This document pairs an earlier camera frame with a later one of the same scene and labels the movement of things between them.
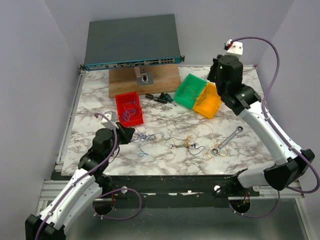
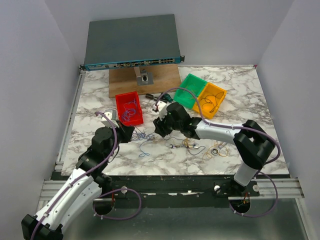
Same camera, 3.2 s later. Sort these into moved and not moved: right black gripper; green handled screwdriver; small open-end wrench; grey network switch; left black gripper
Moved: right black gripper
Not moved: left black gripper; green handled screwdriver; grey network switch; small open-end wrench
